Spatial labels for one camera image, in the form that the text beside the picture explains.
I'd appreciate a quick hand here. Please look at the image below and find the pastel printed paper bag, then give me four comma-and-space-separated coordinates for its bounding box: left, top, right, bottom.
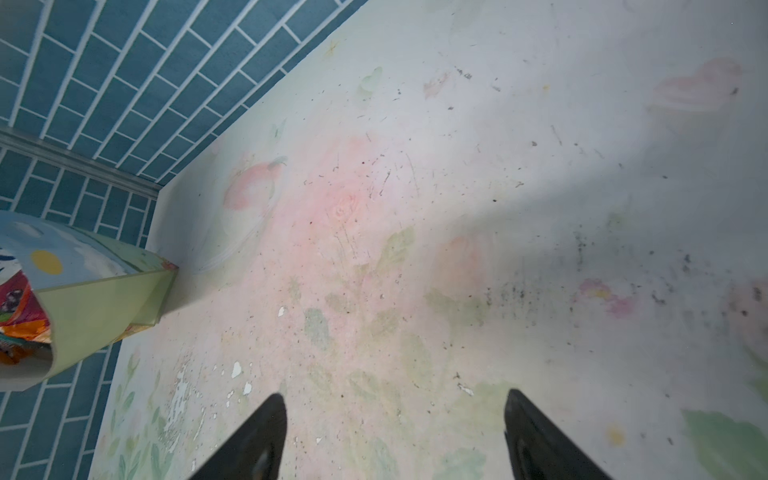
1, 211, 178, 392

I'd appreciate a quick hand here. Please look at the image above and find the orange Fox's fruits candy bag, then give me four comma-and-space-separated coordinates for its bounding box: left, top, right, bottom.
1, 270, 52, 366

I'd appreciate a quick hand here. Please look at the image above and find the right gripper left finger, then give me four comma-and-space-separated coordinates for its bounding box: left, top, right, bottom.
191, 393, 288, 480

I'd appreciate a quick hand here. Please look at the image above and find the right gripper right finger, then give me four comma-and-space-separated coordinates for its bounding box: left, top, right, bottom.
504, 389, 610, 480

